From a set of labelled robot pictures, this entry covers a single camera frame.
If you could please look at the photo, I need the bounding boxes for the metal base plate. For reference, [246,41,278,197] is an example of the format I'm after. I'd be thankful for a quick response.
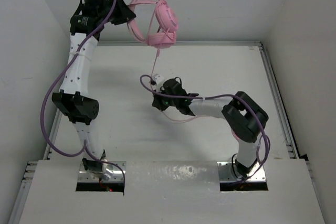
[78,164,124,183]
[217,161,267,183]

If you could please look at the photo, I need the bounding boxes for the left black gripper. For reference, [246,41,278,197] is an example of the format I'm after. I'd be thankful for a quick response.
[96,0,133,25]

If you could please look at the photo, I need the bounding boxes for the aluminium table frame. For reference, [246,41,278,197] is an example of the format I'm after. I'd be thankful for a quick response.
[10,41,301,223]

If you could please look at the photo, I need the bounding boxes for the white front cover board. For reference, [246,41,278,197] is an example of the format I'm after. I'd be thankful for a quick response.
[20,159,324,223]

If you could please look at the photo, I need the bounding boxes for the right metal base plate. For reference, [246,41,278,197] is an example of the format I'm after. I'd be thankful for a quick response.
[217,161,267,183]

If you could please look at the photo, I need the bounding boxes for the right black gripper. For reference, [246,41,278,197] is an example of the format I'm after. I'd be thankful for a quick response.
[153,86,179,112]

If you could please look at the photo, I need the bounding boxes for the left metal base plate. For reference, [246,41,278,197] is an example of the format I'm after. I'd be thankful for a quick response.
[78,164,124,183]

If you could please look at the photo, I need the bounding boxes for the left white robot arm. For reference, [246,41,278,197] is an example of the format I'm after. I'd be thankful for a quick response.
[52,0,136,174]

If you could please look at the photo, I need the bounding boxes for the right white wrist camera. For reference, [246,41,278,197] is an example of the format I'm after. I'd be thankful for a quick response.
[150,73,165,92]

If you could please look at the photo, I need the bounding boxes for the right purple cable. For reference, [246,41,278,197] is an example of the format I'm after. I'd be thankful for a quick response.
[139,74,271,183]

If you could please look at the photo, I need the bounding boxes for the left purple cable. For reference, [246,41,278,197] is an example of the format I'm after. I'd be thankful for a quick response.
[40,0,127,180]

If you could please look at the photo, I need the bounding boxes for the purple cable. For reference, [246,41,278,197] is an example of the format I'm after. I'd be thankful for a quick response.
[139,74,271,183]
[40,0,127,180]

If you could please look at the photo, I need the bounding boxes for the pink headphones with cable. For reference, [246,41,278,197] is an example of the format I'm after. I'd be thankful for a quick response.
[127,0,239,140]

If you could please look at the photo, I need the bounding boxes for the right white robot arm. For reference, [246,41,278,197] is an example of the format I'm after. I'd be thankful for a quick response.
[150,74,270,178]

